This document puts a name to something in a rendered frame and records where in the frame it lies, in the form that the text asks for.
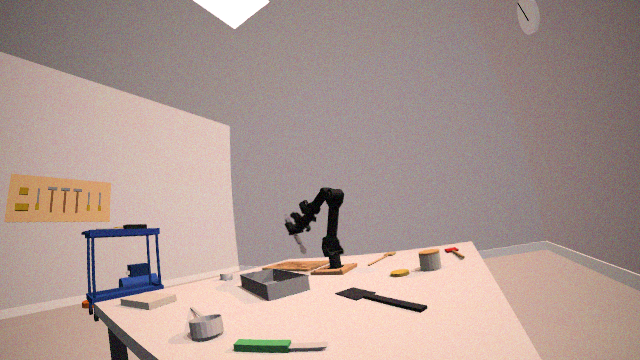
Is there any black spatula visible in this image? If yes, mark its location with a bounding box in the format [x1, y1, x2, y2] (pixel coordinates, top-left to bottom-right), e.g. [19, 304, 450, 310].
[335, 287, 428, 313]

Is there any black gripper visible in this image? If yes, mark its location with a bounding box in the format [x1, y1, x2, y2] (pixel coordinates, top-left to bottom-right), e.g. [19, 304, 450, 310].
[285, 217, 311, 236]

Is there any red spatula with wooden handle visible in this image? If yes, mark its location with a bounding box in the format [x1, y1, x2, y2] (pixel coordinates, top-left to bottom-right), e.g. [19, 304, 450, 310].
[444, 247, 465, 259]

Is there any grey saucepan with handle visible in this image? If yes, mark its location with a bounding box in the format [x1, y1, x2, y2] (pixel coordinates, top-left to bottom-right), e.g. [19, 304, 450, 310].
[189, 307, 224, 339]

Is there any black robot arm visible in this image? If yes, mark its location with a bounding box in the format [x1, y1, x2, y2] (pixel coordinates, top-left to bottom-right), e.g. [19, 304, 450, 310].
[299, 187, 344, 269]

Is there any grey cylinder with orange top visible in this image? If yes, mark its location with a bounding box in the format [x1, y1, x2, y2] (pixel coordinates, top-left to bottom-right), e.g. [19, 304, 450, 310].
[418, 249, 442, 272]

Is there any yellow flat round disc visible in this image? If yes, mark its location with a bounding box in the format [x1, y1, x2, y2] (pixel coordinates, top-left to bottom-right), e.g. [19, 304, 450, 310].
[390, 269, 410, 277]

